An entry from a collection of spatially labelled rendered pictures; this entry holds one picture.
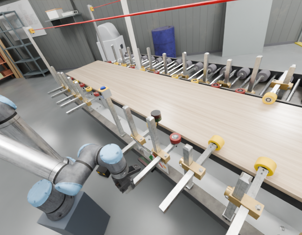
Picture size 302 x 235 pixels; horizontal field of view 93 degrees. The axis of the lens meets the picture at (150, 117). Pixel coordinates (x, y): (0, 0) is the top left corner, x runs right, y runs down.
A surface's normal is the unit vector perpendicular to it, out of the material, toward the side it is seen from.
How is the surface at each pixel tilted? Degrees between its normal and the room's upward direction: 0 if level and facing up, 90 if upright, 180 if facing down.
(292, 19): 90
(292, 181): 0
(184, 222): 0
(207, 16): 90
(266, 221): 0
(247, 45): 77
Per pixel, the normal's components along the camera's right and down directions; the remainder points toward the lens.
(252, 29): -0.23, 0.46
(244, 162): -0.18, -0.76
